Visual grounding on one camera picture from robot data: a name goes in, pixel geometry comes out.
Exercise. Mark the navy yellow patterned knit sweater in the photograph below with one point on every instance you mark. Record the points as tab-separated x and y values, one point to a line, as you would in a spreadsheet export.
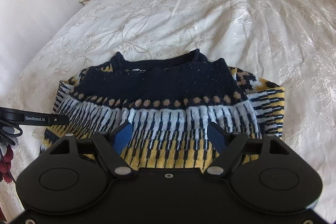
169	104

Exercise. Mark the white floral embroidered bedspread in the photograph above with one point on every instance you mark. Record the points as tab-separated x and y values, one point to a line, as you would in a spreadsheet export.
289	42

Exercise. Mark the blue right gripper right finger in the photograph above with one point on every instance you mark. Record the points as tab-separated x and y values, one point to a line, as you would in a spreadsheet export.
218	137

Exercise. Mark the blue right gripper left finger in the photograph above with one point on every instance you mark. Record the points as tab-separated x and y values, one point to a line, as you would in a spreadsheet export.
121	136

